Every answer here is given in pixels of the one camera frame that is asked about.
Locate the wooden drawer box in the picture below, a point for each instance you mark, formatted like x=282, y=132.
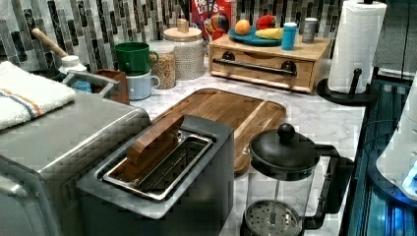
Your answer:
x=310, y=60

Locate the wooden cutting board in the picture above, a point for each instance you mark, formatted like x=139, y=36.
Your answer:
x=247, y=115

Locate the wooden toast slice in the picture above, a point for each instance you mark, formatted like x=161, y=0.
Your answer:
x=160, y=138

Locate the white ceramic jar wooden lid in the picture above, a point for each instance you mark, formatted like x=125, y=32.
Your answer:
x=188, y=50

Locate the glass jar of grains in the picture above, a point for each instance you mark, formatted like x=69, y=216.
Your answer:
x=164, y=68

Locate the grey toaster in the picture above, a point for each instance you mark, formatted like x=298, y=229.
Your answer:
x=188, y=193

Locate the light blue mug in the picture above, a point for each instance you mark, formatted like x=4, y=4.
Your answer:
x=139, y=87

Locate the teal blue plate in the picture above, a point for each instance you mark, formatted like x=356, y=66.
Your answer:
x=252, y=39

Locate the green mug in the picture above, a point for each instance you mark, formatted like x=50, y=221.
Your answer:
x=135, y=58

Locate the orange toy fruit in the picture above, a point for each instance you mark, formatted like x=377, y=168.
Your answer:
x=242, y=27

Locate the Froot Loops cereal box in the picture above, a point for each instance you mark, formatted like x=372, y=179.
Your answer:
x=214, y=18

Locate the black glass French press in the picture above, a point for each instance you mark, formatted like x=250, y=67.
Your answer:
x=279, y=189

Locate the blue cylindrical shaker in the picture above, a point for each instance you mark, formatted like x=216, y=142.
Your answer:
x=288, y=37

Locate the red toy fruit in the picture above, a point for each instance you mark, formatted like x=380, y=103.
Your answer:
x=265, y=22

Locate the black paper towel holder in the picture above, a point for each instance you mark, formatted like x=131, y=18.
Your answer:
x=351, y=98

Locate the grey cylindrical shaker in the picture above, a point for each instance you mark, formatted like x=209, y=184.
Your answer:
x=309, y=30

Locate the stainless steel toaster oven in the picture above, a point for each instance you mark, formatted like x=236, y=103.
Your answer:
x=43, y=159

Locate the white paper towel roll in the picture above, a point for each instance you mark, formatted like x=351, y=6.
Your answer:
x=355, y=45

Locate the white striped towel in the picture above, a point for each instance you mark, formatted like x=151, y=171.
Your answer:
x=25, y=96

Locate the black drawer handle bar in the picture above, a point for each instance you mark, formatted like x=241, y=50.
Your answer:
x=288, y=68

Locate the metal rack handle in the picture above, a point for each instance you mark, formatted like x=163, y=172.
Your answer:
x=109, y=86

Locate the wooden handled white utensil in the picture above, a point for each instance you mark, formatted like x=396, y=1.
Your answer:
x=68, y=62

